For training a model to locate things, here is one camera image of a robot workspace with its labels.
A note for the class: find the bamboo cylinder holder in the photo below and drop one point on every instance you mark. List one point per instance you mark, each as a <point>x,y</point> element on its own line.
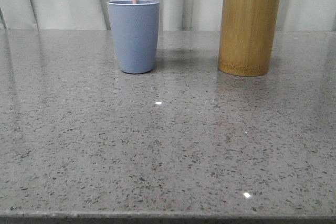
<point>247,36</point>

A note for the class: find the blue plastic cup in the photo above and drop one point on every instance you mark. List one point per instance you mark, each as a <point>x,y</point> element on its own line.
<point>134,29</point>

